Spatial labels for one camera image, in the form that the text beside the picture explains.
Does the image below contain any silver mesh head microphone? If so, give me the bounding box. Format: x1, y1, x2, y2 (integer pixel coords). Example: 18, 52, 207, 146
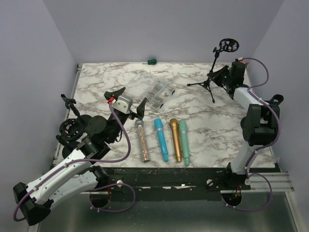
135, 119, 151, 162

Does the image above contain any blue microphone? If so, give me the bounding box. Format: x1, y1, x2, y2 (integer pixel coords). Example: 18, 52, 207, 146
154, 118, 169, 162

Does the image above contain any black tripod microphone stand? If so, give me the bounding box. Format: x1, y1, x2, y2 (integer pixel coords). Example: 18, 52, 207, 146
187, 38, 239, 103

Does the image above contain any mint green microphone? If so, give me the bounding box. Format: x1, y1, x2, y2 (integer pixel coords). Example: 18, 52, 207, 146
179, 120, 190, 166

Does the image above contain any black stand holding silver microphone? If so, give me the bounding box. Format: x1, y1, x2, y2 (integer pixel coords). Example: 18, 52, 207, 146
266, 94, 284, 107

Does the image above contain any black shock mount desk stand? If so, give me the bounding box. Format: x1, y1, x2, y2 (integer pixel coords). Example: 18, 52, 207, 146
56, 118, 82, 159

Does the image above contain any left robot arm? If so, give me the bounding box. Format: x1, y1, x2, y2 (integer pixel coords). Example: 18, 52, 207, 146
13, 87, 147, 226

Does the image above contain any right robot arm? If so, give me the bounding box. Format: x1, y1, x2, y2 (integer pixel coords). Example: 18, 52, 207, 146
207, 60, 282, 189

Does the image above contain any gold microphone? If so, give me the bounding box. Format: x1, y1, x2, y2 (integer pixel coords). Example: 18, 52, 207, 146
169, 118, 182, 162

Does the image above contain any clear plastic packet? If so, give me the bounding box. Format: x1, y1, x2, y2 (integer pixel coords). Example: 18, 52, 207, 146
140, 78, 176, 112

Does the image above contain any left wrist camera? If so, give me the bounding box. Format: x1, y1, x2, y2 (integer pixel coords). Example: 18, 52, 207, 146
112, 94, 133, 114

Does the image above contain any green handled screwdriver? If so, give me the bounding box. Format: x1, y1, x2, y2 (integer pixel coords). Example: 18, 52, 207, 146
146, 58, 157, 65

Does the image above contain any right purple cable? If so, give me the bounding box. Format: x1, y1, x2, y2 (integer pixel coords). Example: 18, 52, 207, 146
221, 57, 282, 211

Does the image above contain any purple cable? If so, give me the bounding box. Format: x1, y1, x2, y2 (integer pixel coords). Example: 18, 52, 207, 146
13, 103, 136, 222
221, 57, 282, 211

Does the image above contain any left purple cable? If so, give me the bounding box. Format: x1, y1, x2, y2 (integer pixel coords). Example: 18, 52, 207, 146
13, 103, 136, 222

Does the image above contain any aluminium frame rail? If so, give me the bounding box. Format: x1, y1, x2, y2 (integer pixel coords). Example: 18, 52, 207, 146
50, 171, 295, 194

